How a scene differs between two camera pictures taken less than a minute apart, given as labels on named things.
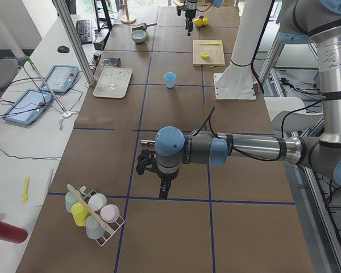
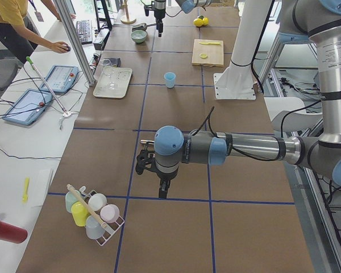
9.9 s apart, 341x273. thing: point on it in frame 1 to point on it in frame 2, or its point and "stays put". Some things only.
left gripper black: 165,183 stays put
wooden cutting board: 216,56 stays put
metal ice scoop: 144,27 stays put
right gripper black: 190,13 to 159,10
